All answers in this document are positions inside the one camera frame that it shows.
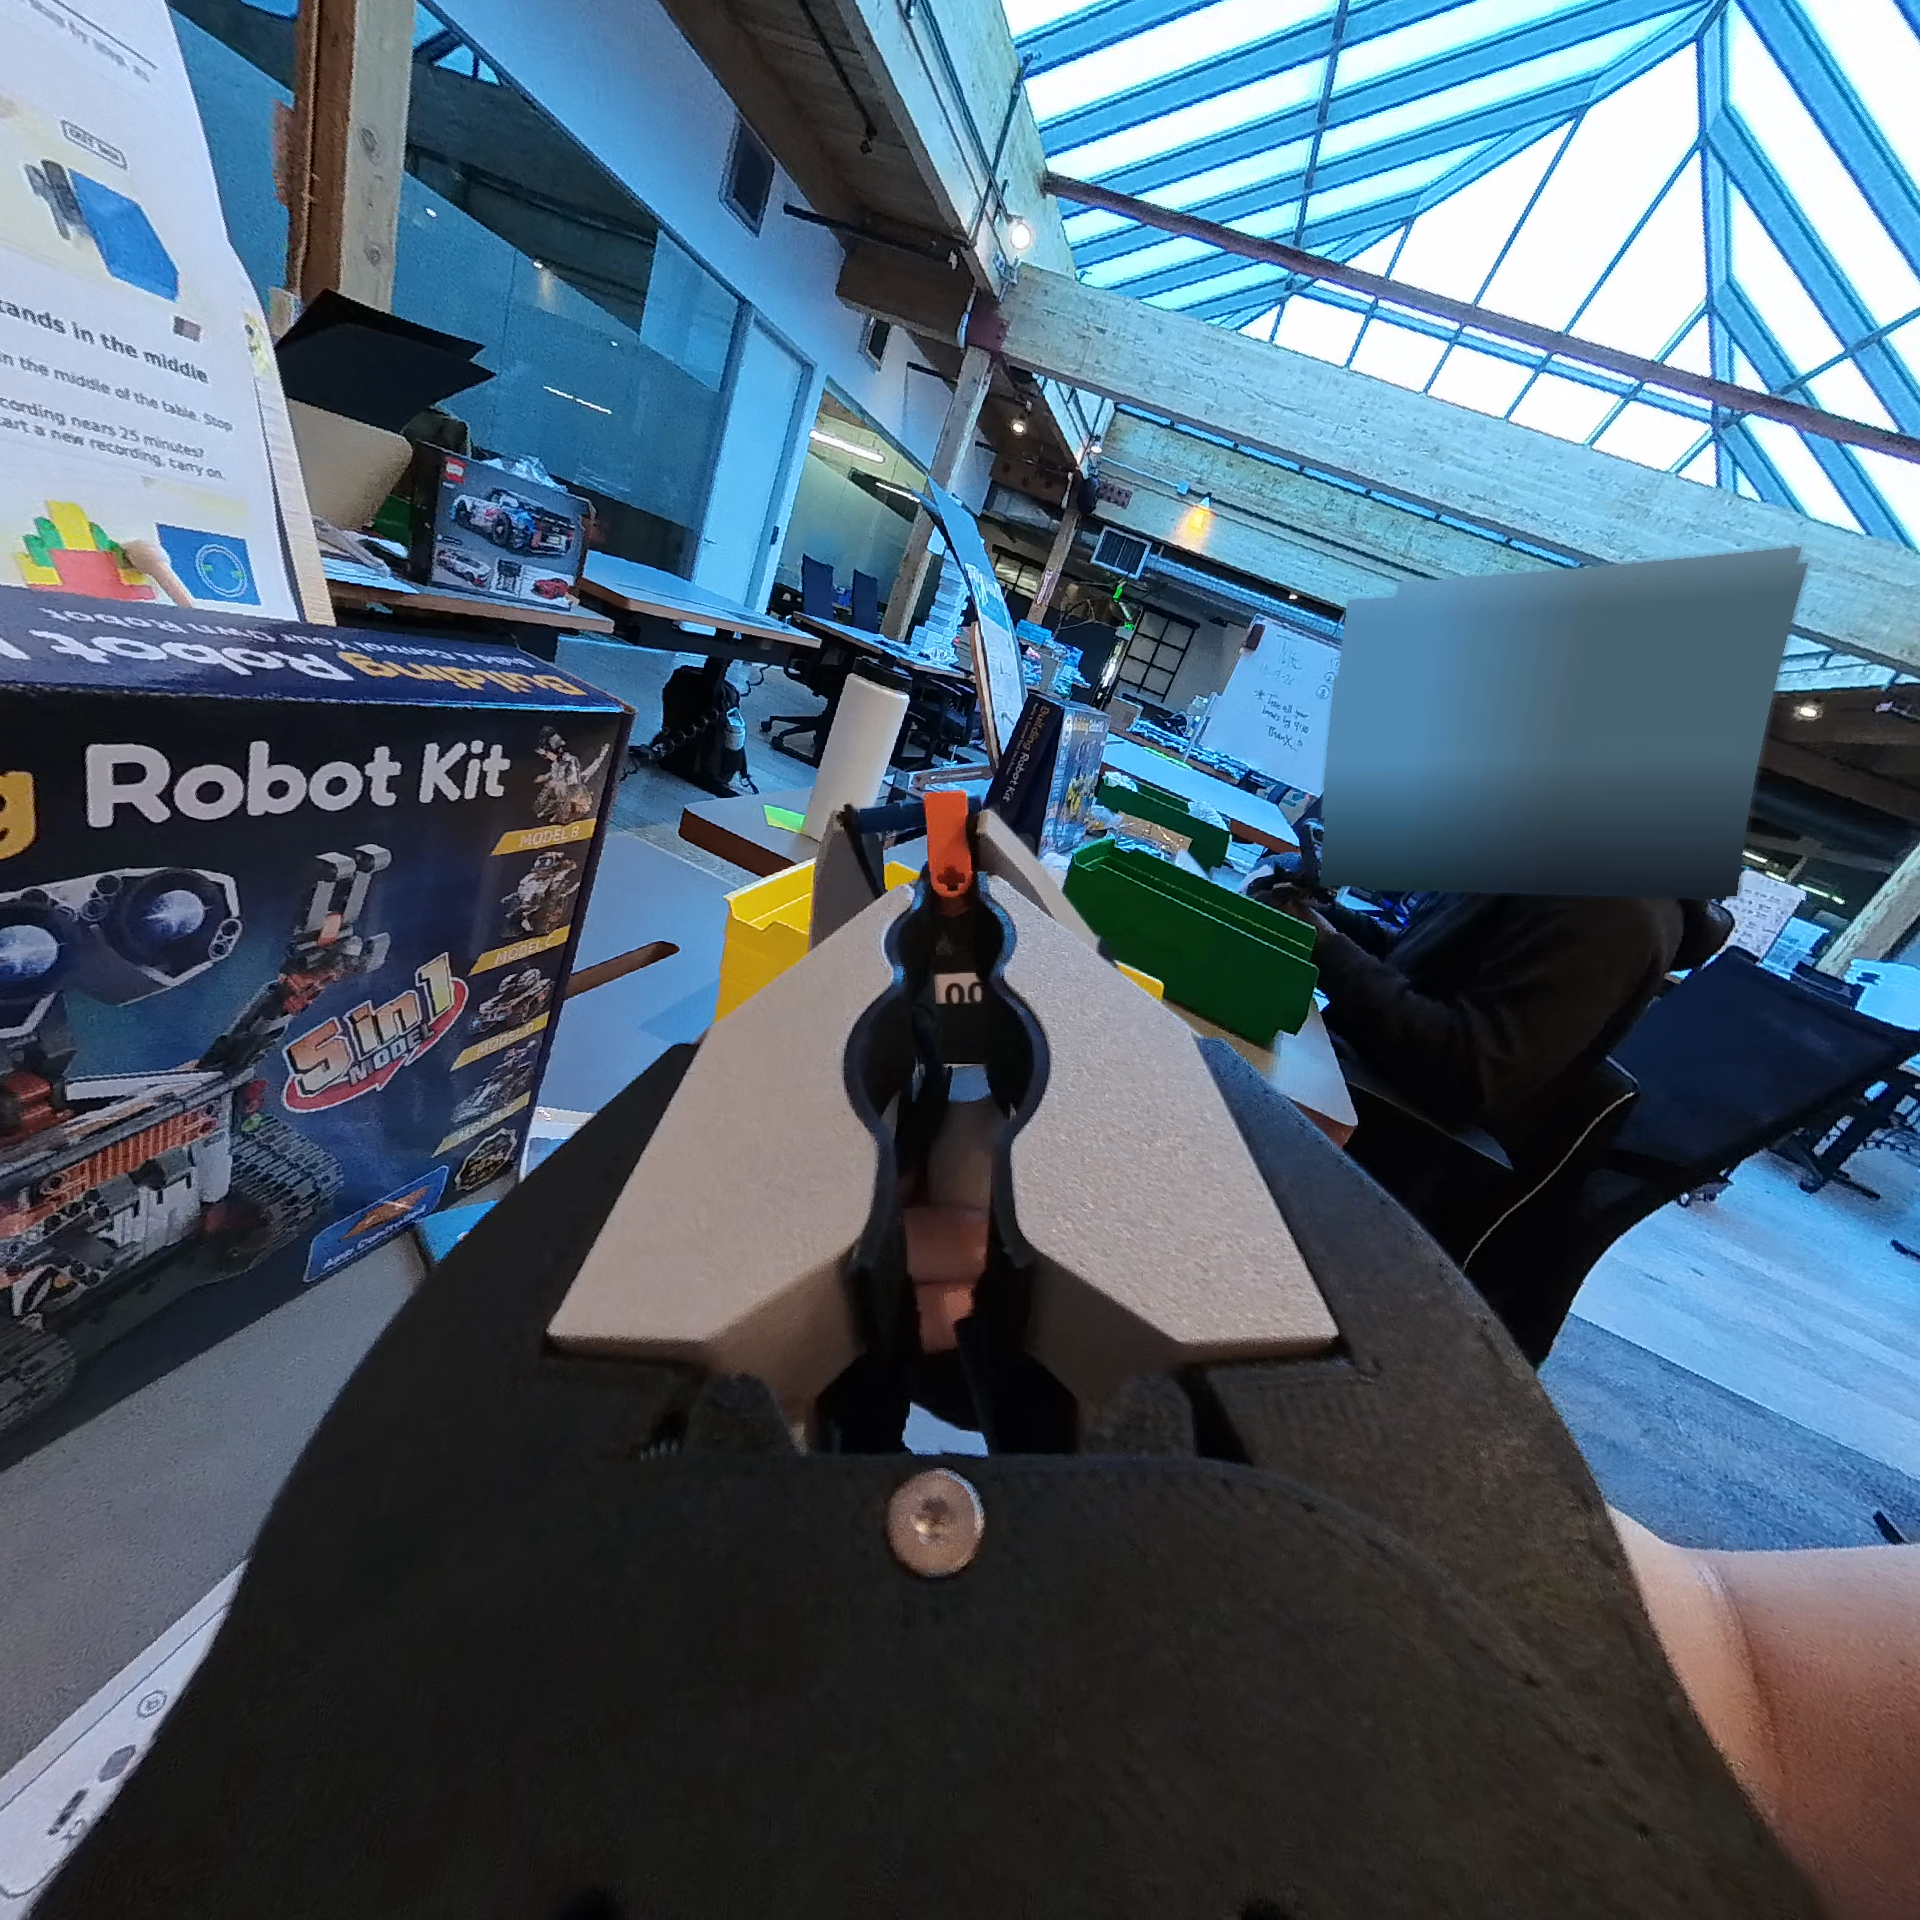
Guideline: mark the wooden post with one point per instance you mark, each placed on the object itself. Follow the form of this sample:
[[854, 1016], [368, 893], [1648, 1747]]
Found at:
[[352, 149]]

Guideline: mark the printed instruction sheet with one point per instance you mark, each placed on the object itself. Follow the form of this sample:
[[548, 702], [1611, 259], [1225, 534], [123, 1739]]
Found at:
[[106, 300]]

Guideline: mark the person's right forearm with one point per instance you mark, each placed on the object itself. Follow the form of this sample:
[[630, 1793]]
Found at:
[[1785, 1724]]

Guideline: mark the toy car box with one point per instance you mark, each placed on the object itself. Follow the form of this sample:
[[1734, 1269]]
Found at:
[[503, 525]]

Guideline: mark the black backpack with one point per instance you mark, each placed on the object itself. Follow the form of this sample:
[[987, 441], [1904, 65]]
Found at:
[[702, 727]]

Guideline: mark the orange toy connector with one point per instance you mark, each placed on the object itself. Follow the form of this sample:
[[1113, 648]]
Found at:
[[944, 839]]

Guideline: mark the wooden background desk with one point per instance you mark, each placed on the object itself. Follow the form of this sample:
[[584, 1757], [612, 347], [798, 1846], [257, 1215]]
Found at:
[[690, 600], [450, 600]]

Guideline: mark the person's right hand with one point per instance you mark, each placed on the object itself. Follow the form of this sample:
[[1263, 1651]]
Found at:
[[943, 1276]]

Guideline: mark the black display panel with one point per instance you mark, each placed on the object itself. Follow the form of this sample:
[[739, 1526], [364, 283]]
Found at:
[[375, 359]]

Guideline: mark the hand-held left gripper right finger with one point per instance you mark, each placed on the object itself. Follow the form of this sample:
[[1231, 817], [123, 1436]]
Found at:
[[1155, 1200]]

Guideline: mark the blue robot kit box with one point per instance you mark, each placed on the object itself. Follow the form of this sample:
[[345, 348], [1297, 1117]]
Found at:
[[299, 974], [1049, 765]]

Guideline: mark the green plastic bin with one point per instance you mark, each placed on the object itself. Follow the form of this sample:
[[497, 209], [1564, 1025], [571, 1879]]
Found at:
[[1161, 820], [1201, 932]]

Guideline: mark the grey desk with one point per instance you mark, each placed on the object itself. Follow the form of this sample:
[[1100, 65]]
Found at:
[[150, 1576]]

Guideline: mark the blue office chair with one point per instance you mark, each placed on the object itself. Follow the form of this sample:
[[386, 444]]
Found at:
[[867, 592], [818, 587]]

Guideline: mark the white paper towel roll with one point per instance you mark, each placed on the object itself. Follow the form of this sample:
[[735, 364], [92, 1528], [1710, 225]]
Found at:
[[855, 750]]

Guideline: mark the yellow plastic bin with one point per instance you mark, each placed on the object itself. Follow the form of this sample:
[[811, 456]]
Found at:
[[763, 944]]

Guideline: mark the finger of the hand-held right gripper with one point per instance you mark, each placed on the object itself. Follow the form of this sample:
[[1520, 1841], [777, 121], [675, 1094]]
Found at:
[[849, 901], [1026, 878]]

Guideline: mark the whiteboard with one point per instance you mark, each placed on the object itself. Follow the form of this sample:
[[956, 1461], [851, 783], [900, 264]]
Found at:
[[1267, 705]]

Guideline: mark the blue toy pin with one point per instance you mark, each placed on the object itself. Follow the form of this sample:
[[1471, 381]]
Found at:
[[884, 822]]

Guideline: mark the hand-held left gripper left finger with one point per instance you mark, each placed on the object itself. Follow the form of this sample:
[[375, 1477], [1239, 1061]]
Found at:
[[720, 1200]]

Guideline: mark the black office chair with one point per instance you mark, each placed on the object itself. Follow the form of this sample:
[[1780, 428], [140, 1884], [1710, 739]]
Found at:
[[1723, 1079]]

